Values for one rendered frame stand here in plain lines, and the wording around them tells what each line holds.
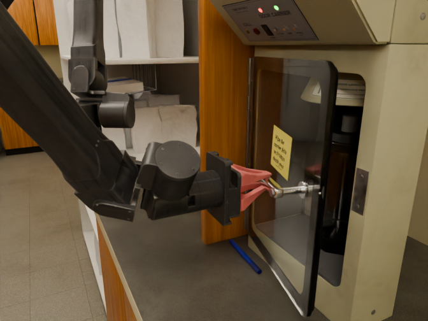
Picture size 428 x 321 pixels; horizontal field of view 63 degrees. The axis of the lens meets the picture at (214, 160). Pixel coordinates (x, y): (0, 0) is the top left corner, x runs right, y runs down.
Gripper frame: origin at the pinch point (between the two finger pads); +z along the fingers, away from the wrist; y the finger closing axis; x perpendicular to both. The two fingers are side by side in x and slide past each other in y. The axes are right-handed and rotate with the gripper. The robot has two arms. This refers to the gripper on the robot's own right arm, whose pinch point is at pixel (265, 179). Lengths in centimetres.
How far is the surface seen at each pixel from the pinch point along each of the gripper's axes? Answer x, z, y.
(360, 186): -10.5, 9.8, 0.8
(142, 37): 116, 12, 25
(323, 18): -5.8, 4.0, 24.4
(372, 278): -12.1, 13.8, -15.4
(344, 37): -7.6, 6.4, 21.9
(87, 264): 179, -18, -120
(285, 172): 0.3, 4.2, 0.4
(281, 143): 2.2, 4.6, 5.0
